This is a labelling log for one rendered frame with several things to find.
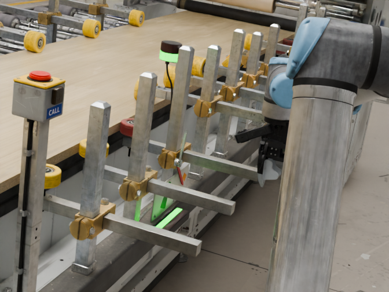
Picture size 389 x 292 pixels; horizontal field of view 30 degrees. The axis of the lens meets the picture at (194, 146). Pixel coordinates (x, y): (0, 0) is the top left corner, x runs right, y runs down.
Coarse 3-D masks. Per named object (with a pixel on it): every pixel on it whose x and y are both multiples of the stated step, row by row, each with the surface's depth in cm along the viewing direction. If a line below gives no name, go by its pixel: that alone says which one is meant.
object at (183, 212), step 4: (180, 212) 213; (184, 212) 213; (176, 216) 210; (180, 216) 210; (172, 220) 207; (176, 220) 207; (168, 224) 204; (172, 224) 204; (164, 228) 201; (168, 228) 202
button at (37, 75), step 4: (32, 72) 133; (36, 72) 133; (40, 72) 134; (44, 72) 134; (48, 72) 135; (32, 76) 132; (36, 76) 132; (40, 76) 132; (44, 76) 132; (48, 76) 133; (36, 80) 132; (40, 80) 132; (44, 80) 132; (48, 80) 133
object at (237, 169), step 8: (128, 144) 221; (152, 144) 218; (160, 144) 219; (152, 152) 219; (160, 152) 218; (184, 152) 215; (192, 152) 216; (184, 160) 216; (192, 160) 215; (200, 160) 214; (208, 160) 213; (216, 160) 212; (224, 160) 213; (208, 168) 214; (216, 168) 213; (224, 168) 212; (232, 168) 211; (240, 168) 210; (248, 168) 210; (256, 168) 211; (240, 176) 211; (248, 176) 210; (256, 176) 209
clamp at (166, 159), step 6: (186, 144) 219; (162, 150) 212; (168, 150) 212; (180, 150) 213; (162, 156) 210; (168, 156) 210; (174, 156) 210; (162, 162) 211; (168, 162) 210; (168, 168) 210; (174, 168) 212
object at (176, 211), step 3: (174, 210) 213; (177, 210) 214; (180, 210) 214; (171, 213) 211; (174, 213) 211; (177, 213) 212; (168, 216) 209; (171, 216) 209; (174, 216) 210; (165, 219) 207; (168, 219) 207; (171, 219) 208; (162, 222) 204; (165, 222) 205; (159, 225) 202; (162, 225) 203
